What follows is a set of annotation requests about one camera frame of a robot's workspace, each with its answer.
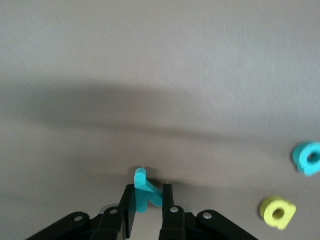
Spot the yellow foam letter a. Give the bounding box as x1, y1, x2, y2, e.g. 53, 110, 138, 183
259, 195, 298, 231

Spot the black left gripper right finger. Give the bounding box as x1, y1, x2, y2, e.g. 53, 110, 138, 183
159, 183, 260, 240

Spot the teal foam letter p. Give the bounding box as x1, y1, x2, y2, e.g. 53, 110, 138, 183
291, 141, 320, 178

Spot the teal foam letter y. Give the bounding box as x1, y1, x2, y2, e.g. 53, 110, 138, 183
133, 167, 164, 215

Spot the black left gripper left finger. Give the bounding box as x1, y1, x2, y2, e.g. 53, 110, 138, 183
24, 184, 138, 240

